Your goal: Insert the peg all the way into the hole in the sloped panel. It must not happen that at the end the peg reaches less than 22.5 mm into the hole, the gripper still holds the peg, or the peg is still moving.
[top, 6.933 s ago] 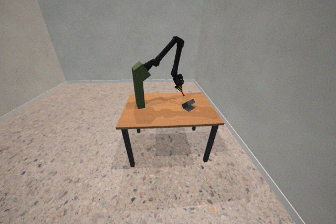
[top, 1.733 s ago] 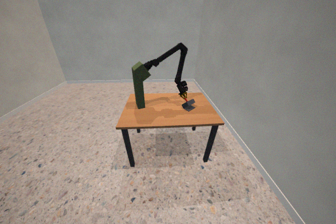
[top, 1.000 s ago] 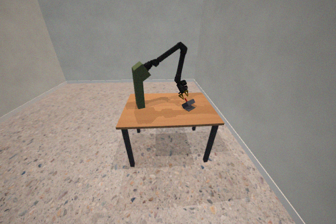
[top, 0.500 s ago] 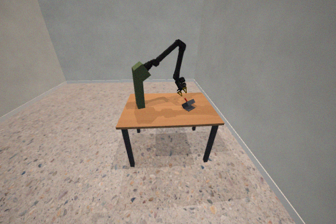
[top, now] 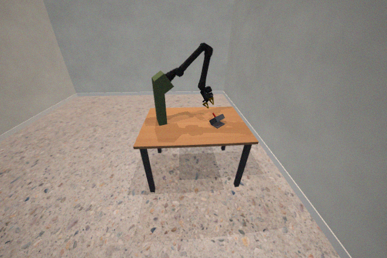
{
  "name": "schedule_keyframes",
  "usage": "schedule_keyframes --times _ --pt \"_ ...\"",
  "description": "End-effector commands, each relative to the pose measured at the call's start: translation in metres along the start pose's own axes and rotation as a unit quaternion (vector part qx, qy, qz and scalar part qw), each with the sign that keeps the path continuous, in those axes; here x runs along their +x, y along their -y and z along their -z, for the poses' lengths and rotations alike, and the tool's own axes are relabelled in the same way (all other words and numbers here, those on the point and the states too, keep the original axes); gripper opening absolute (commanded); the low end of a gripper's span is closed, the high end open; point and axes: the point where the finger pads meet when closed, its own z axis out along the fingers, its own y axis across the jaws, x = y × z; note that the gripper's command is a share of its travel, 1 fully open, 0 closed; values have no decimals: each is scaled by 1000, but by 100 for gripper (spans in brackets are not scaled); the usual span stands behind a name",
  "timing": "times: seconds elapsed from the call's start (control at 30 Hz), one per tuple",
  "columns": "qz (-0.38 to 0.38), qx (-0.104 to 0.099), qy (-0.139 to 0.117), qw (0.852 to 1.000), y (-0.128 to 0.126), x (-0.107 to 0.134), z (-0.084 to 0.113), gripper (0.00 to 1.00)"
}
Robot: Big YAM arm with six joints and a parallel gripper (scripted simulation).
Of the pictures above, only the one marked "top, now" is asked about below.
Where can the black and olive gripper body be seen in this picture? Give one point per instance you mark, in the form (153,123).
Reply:
(205,97)

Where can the grey sloped panel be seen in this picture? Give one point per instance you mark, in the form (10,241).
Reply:
(216,121)

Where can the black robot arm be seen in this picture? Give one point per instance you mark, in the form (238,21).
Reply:
(180,71)

